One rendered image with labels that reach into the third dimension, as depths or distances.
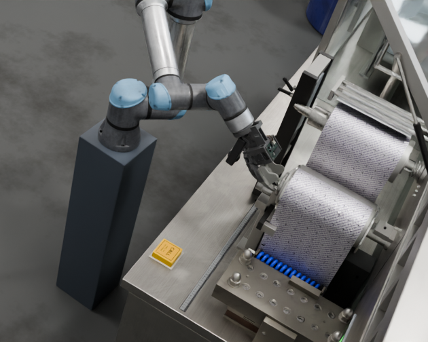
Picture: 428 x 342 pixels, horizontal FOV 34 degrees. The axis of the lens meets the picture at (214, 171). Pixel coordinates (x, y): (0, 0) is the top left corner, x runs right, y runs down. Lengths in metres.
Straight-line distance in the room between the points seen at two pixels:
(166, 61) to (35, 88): 2.15
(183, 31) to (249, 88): 2.24
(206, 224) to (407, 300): 1.10
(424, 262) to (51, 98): 2.93
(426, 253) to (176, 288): 0.92
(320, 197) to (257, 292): 0.33
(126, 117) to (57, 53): 2.02
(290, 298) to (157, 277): 0.40
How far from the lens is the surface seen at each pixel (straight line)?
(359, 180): 2.15
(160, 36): 2.05
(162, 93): 1.94
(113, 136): 2.44
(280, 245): 2.09
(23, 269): 3.22
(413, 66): 1.49
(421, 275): 1.40
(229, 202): 2.41
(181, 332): 2.14
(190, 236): 2.27
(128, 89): 2.37
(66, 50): 4.40
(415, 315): 1.33
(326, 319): 2.06
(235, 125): 1.92
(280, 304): 2.04
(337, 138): 2.09
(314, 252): 2.05
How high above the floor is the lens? 2.60
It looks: 43 degrees down
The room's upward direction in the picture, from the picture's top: 19 degrees clockwise
